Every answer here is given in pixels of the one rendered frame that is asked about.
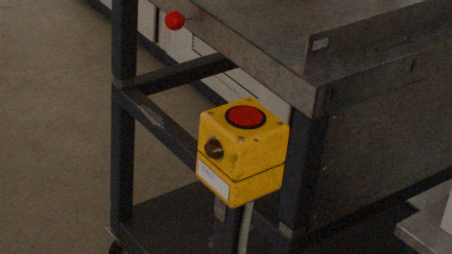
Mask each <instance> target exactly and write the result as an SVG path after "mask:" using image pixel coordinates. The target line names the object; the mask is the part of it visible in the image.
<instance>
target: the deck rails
mask: <svg viewBox="0 0 452 254"><path fill-rule="evenodd" d="M449 30H452V0H422V1H417V2H415V3H412V4H407V5H404V6H399V7H397V8H394V9H391V10H389V11H384V12H381V13H376V14H374V15H370V16H368V17H366V18H360V19H358V20H353V21H350V22H348V23H343V24H342V25H338V26H335V27H332V28H328V29H325V30H320V31H317V32H314V33H312V34H310V35H308V36H307V45H306V50H305V56H304V59H303V61H298V62H295V63H291V64H288V65H287V67H288V68H289V69H290V70H291V71H294V72H295V73H296V74H298V75H300V76H301V77H303V79H305V80H306V79H308V78H310V77H313V76H315V75H320V74H322V73H326V72H329V71H332V70H335V68H340V67H342V66H346V65H349V64H353V63H356V62H358V61H360V60H363V59H367V58H369V57H373V56H376V55H379V54H382V53H385V52H387V51H390V50H392V49H397V48H399V47H403V46H406V45H409V44H410V43H413V42H417V41H420V40H424V39H427V38H429V37H433V36H435V35H437V34H440V33H443V32H447V31H449ZM324 38H327V40H326V45H324V46H322V47H317V48H314V49H313V45H314V41H316V40H322V39H324Z"/></svg>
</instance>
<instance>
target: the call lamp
mask: <svg viewBox="0 0 452 254"><path fill-rule="evenodd" d="M204 150H205V154H206V156H207V157H209V158H211V159H214V160H215V161H216V162H222V161H223V159H224V158H225V147H224V145H223V143H222V141H221V139H220V138H219V137H217V136H216V135H209V136H208V139H207V141H206V144H205V146H204Z"/></svg>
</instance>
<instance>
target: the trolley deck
mask: <svg viewBox="0 0 452 254"><path fill-rule="evenodd" d="M147 1H149V2H150V3H152V4H153V5H155V7H156V8H159V9H160V10H161V11H163V12H164V13H166V14H167V13H168V12H170V11H174V10H178V11H179V12H181V13H182V15H183V16H185V15H188V13H190V14H191V19H190V20H185V24H184V25H183V27H185V28H186V29H187V30H189V31H190V33H192V34H194V35H195V36H197V37H198V38H199V39H201V40H203V42H205V43H206V44H207V45H209V46H210V47H212V48H214V49H215V50H216V52H218V53H219V54H222V55H223V56H224V57H225V58H227V60H228V61H231V62H232V63H233V64H235V65H236V66H238V67H240V69H242V70H243V71H244V72H245V73H248V74H249V75H250V76H251V77H253V79H254V80H257V81H258V82H260V83H261V84H262V85H264V86H265V87H266V88H268V89H269V90H270V91H271V92H273V93H275V94H276V95H277V96H278V97H279V98H281V99H282V100H285V101H286V102H287V103H288V104H290V106H291V107H294V108H295V109H296V110H297V111H299V112H300V113H303V114H304V115H305V116H306V117H307V118H308V119H311V120H312V121H313V120H316V119H319V118H322V117H324V116H328V115H329V114H332V113H334V112H336V111H340V110H342V109H347V108H348V107H352V105H354V104H359V103H360V102H365V101H367V100H369V99H373V98H375V97H377V96H379V95H383V94H385V93H387V92H391V91H394V90H397V89H400V87H403V86H406V85H409V84H412V83H416V82H418V81H420V80H424V79H425V78H428V77H431V76H433V75H436V74H438V73H443V72H444V71H447V70H449V69H451V68H452V30H449V31H447V32H443V33H440V34H437V35H435V36H433V37H429V38H427V39H424V40H420V41H417V42H413V43H410V44H409V45H406V46H403V47H399V48H397V49H392V50H390V51H387V52H385V53H382V54H379V55H376V56H373V57H369V58H367V59H363V60H360V61H358V62H356V63H352V64H349V65H346V66H342V67H340V68H335V70H332V71H329V72H326V73H322V74H320V75H315V76H313V77H310V78H308V79H306V80H305V79H303V77H301V76H300V75H298V74H296V73H295V72H294V71H291V70H290V69H289V68H288V67H287V65H288V64H293V63H295V62H298V61H303V59H304V56H305V50H306V45H307V36H308V35H310V34H312V33H314V32H317V31H320V30H325V29H328V28H332V27H335V26H338V25H342V24H343V23H348V22H350V21H353V20H358V19H360V18H366V17H368V16H370V15H374V14H376V13H381V12H384V11H389V10H391V9H394V8H397V7H399V6H404V5H407V4H412V3H415V2H417V1H422V0H147Z"/></svg>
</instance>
